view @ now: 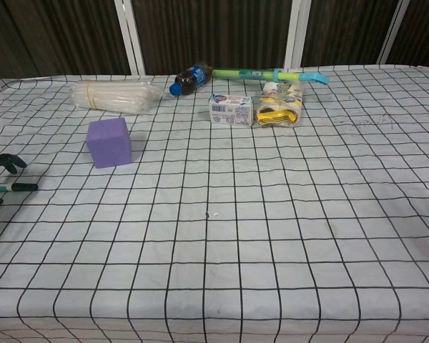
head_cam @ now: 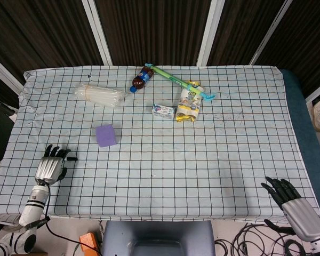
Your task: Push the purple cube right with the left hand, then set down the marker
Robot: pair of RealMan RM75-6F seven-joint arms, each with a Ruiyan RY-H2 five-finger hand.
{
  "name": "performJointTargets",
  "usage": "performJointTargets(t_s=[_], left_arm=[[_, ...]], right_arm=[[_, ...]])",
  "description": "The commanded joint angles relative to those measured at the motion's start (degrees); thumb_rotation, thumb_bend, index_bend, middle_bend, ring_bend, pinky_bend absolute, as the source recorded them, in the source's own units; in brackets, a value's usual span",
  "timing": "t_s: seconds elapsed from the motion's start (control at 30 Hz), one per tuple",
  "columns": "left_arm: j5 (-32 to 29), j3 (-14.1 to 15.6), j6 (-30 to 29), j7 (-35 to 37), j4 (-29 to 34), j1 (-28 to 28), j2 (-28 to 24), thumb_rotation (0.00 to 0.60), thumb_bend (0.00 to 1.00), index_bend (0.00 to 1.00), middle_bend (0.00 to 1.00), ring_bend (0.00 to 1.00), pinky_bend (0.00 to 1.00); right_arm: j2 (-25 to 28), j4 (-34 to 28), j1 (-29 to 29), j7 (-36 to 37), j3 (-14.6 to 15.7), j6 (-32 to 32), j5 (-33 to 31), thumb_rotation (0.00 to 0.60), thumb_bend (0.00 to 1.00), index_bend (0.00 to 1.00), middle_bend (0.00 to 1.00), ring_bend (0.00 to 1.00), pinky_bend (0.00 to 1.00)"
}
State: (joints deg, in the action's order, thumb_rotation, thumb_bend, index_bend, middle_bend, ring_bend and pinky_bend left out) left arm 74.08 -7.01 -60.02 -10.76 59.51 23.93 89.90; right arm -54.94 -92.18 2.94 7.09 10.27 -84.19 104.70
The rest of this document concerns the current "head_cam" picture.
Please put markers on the white partition frame post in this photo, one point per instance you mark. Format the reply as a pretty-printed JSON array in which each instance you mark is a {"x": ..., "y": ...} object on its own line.
[
  {"x": 97, "y": 29},
  {"x": 4, "y": 73},
  {"x": 210, "y": 32},
  {"x": 269, "y": 32}
]

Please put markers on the black and green pen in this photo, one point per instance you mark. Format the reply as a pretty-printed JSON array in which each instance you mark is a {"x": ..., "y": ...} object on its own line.
[{"x": 71, "y": 159}]

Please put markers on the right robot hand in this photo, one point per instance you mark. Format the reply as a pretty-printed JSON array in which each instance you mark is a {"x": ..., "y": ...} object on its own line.
[{"x": 298, "y": 210}]

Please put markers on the green and blue toothbrush pack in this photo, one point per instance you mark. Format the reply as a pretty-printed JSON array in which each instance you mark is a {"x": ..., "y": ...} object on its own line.
[{"x": 179, "y": 81}]

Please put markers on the checkered white tablecloth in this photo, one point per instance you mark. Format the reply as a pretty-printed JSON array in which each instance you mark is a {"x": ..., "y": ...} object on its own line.
[{"x": 160, "y": 149}]

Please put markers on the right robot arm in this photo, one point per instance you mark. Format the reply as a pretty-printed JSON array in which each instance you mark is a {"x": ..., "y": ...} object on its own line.
[{"x": 319, "y": 246}]

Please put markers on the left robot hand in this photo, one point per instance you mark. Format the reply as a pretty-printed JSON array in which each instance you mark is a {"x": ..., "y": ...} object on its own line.
[{"x": 46, "y": 166}]

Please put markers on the teal table padding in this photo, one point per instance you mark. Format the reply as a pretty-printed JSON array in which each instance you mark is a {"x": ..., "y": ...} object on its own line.
[{"x": 305, "y": 133}]

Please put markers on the orange block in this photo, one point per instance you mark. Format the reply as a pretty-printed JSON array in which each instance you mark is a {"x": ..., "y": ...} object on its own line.
[{"x": 88, "y": 241}]

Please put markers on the cola bottle with blue cap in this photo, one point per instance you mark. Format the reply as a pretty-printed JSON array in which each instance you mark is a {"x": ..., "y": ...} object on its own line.
[{"x": 140, "y": 79}]

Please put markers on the purple foam cube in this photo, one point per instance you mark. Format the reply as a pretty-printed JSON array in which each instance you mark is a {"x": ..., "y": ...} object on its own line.
[{"x": 105, "y": 135}]

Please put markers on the small white carton box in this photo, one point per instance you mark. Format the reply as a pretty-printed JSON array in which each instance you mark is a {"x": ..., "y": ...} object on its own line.
[{"x": 163, "y": 111}]

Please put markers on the clear plastic cup stack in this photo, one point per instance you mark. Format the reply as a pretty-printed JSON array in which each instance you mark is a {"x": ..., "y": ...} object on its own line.
[{"x": 99, "y": 95}]

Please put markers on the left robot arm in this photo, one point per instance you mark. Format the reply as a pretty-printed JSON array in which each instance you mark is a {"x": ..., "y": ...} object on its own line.
[{"x": 29, "y": 213}]

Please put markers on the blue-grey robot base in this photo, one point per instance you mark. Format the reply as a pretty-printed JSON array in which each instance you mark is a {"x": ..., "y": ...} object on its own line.
[{"x": 158, "y": 238}]

